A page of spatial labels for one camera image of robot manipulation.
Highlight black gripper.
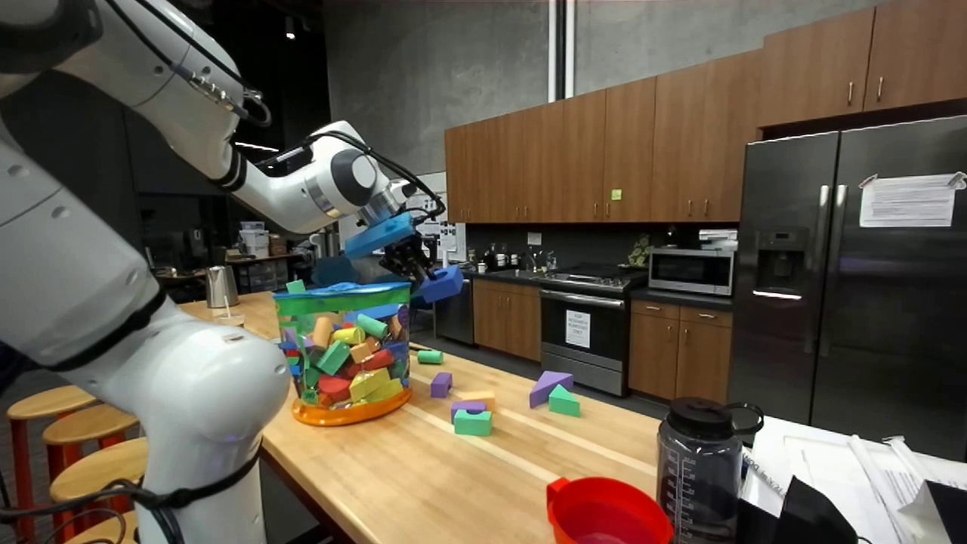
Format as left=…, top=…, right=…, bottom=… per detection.
left=382, top=227, right=454, bottom=292

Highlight blue square block with hole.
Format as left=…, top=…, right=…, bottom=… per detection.
left=413, top=263, right=467, bottom=310

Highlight clear plastic block basket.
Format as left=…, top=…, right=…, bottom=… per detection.
left=271, top=278, right=418, bottom=429

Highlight black dishwasher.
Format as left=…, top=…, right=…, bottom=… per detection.
left=432, top=273, right=477, bottom=349

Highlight wide brown base cabinet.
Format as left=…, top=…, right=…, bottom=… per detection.
left=470, top=278, right=548, bottom=367

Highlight white paper on oven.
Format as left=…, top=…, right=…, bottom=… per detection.
left=562, top=310, right=595, bottom=353

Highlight purple wedge foam block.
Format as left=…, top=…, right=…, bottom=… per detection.
left=527, top=368, right=578, bottom=410

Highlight stainless steel oven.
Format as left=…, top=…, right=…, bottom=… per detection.
left=539, top=269, right=634, bottom=400

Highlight metal pitcher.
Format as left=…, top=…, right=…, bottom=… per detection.
left=201, top=263, right=243, bottom=313

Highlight small green plant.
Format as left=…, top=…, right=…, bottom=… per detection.
left=623, top=236, right=655, bottom=273

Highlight silver microwave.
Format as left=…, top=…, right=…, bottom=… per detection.
left=643, top=246, right=740, bottom=300

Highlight narrow brown base cabinet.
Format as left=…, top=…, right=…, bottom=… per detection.
left=625, top=295, right=737, bottom=407

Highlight red plastic bowl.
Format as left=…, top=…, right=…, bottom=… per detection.
left=545, top=476, right=678, bottom=544

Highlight dark water bottle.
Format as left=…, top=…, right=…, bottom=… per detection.
left=655, top=397, right=765, bottom=544

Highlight wooden stool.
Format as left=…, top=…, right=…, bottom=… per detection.
left=62, top=512, right=145, bottom=544
left=40, top=403, right=139, bottom=477
left=4, top=384, right=108, bottom=544
left=48, top=435, right=151, bottom=544

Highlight stainless steel refrigerator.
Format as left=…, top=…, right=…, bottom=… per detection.
left=727, top=113, right=967, bottom=462

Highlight white cloth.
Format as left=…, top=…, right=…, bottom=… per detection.
left=737, top=414, right=967, bottom=544

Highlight brown cabinet above refrigerator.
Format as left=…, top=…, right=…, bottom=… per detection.
left=754, top=0, right=967, bottom=134

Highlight white paper on refrigerator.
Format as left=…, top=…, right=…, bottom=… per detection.
left=854, top=169, right=967, bottom=234

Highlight wall poster board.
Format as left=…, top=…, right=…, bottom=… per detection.
left=432, top=222, right=470, bottom=269

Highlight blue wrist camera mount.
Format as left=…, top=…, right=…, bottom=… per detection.
left=341, top=211, right=419, bottom=261

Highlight brown wooden wall cabinets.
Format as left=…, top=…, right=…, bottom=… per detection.
left=441, top=49, right=765, bottom=227

